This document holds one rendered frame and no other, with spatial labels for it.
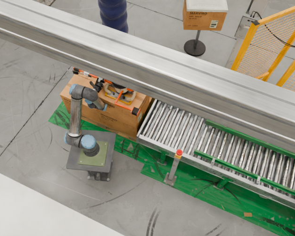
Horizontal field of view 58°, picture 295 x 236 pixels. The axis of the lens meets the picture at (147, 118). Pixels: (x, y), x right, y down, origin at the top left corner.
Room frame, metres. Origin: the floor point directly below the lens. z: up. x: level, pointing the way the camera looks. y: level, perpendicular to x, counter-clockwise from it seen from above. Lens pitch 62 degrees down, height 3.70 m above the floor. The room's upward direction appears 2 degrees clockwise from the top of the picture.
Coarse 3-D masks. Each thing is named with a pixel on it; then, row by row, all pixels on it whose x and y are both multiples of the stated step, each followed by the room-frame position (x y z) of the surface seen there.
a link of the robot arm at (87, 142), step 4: (84, 136) 1.18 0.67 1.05; (88, 136) 1.18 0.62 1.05; (92, 136) 1.18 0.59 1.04; (80, 140) 1.13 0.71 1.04; (84, 140) 1.13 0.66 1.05; (88, 140) 1.13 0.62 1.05; (92, 140) 1.13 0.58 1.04; (80, 144) 1.10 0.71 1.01; (84, 144) 1.08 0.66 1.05; (88, 144) 1.09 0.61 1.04; (92, 144) 1.09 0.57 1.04; (96, 144) 1.15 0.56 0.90; (84, 148) 1.07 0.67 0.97; (88, 148) 1.06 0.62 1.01; (92, 148) 1.07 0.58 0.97
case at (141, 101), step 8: (112, 88) 1.88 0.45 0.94; (104, 96) 1.76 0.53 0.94; (136, 96) 1.78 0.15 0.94; (144, 96) 1.79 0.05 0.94; (112, 104) 1.68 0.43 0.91; (136, 104) 1.67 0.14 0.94; (144, 104) 1.77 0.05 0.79; (104, 112) 1.74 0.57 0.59; (112, 112) 1.69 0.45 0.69; (120, 112) 1.64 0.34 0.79; (128, 112) 1.59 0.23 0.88; (144, 112) 1.77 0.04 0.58; (120, 120) 1.64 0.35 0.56; (128, 120) 1.59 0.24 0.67; (136, 120) 1.56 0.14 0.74
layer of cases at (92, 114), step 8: (72, 80) 2.27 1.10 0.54; (80, 80) 2.28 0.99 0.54; (88, 80) 2.29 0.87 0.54; (64, 88) 2.12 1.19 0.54; (64, 96) 1.99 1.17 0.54; (88, 112) 1.86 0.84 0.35; (96, 112) 1.81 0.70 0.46; (96, 120) 1.82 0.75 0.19; (104, 120) 1.77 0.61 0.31; (112, 120) 1.71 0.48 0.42; (120, 128) 1.67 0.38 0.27; (128, 128) 1.62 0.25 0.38; (136, 128) 1.58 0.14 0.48
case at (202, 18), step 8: (184, 0) 3.66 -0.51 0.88; (192, 0) 3.48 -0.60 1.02; (200, 0) 3.49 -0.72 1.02; (208, 0) 3.50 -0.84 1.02; (216, 0) 3.50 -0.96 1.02; (224, 0) 3.51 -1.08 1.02; (184, 8) 3.53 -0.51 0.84; (192, 8) 3.31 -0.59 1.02; (200, 8) 3.31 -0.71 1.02; (208, 8) 3.32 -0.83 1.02; (216, 8) 3.33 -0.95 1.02; (224, 8) 3.34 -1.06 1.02; (184, 16) 3.40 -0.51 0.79; (192, 16) 3.30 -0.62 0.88; (200, 16) 3.30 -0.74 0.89; (208, 16) 3.30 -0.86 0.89; (216, 16) 3.31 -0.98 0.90; (224, 16) 3.31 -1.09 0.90; (184, 24) 3.30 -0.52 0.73; (192, 24) 3.30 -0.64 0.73; (200, 24) 3.30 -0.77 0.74; (208, 24) 3.30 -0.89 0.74; (216, 24) 3.31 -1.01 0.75
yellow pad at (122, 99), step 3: (111, 90) 1.84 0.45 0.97; (105, 93) 1.80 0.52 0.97; (111, 93) 1.80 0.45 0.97; (114, 93) 1.78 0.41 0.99; (108, 96) 1.76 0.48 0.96; (111, 96) 1.75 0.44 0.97; (114, 96) 1.75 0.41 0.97; (123, 96) 1.74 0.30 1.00; (126, 96) 1.76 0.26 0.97; (120, 99) 1.71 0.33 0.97; (123, 99) 1.72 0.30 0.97; (123, 102) 1.68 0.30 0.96; (126, 102) 1.68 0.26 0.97; (129, 102) 1.68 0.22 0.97
